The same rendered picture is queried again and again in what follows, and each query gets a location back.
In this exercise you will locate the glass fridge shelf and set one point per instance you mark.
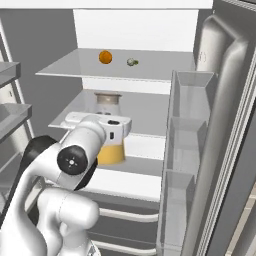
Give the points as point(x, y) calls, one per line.
point(140, 181)
point(146, 110)
point(150, 66)

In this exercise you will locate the orange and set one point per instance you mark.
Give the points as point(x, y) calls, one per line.
point(105, 57)

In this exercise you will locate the grey door bin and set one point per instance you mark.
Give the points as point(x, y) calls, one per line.
point(8, 71)
point(13, 118)

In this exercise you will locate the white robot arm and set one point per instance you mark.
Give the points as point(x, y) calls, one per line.
point(81, 135)

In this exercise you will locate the clear door bin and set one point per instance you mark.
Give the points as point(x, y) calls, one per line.
point(186, 146)
point(191, 100)
point(176, 213)

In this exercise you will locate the grey fridge door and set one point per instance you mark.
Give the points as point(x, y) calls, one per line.
point(230, 133)
point(13, 146)

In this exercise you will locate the white fridge body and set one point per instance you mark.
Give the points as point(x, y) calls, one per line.
point(133, 30)

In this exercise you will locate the glass pitcher with orange juice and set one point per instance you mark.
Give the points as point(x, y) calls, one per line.
point(107, 101)

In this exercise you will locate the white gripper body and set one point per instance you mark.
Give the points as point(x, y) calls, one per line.
point(75, 118)

